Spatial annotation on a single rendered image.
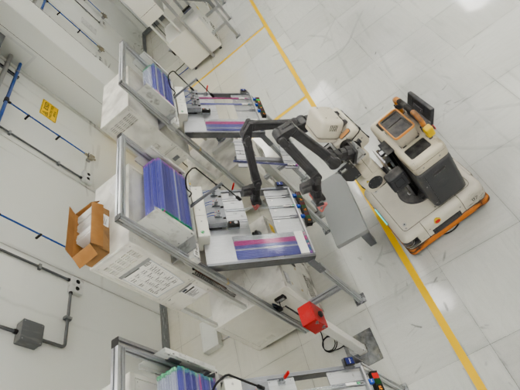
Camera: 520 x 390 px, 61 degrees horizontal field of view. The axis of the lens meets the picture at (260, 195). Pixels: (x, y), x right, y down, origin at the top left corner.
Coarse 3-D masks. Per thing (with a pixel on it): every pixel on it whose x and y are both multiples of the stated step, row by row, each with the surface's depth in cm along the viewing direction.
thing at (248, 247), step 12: (240, 240) 289; (252, 240) 290; (264, 240) 291; (276, 240) 293; (288, 240) 294; (300, 240) 295; (240, 252) 281; (252, 252) 282; (264, 252) 283; (276, 252) 285; (288, 252) 286; (300, 252) 287; (312, 252) 289
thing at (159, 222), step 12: (120, 144) 269; (120, 156) 260; (156, 156) 293; (120, 168) 251; (180, 168) 304; (120, 180) 243; (120, 192) 236; (120, 204) 229; (156, 216) 247; (168, 216) 249; (156, 228) 253; (168, 228) 255; (180, 228) 257; (168, 240) 262; (180, 240) 264; (192, 240) 262; (312, 264) 284; (336, 288) 312; (312, 300) 319
